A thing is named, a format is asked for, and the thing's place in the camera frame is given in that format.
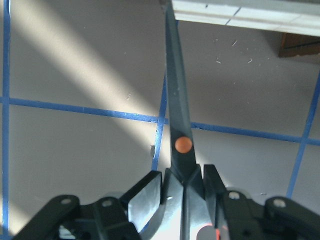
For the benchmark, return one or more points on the brown wooden drawer cabinet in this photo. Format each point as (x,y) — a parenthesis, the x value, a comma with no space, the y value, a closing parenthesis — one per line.
(293,45)

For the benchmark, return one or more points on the white plastic storage bin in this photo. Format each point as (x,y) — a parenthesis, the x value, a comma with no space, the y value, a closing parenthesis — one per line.
(288,16)

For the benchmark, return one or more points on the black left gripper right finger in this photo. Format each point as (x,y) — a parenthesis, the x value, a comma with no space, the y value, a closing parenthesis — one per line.
(237,217)

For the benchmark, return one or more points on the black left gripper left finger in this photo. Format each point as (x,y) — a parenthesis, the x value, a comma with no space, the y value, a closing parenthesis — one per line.
(109,218)

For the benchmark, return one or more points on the red grey handled scissors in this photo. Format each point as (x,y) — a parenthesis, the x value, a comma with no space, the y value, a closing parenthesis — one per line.
(188,194)

